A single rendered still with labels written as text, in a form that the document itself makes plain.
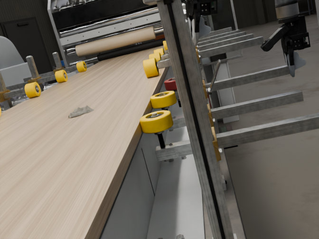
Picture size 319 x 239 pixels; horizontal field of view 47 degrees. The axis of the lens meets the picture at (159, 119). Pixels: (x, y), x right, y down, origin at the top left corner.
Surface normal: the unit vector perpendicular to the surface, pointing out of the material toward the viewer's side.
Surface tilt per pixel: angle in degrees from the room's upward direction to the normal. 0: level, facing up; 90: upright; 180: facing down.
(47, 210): 0
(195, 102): 90
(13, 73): 90
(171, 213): 0
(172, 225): 0
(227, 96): 90
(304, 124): 90
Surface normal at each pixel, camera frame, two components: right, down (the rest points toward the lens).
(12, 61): 0.80, -0.05
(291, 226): -0.24, -0.94
